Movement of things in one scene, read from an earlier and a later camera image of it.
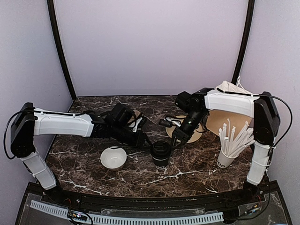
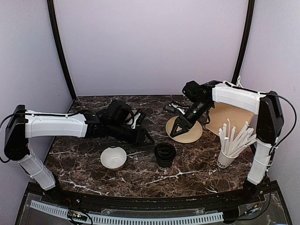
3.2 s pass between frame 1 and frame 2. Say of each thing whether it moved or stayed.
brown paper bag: stayed
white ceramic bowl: stayed
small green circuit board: stayed
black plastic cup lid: moved
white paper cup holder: stayed
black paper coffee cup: moved
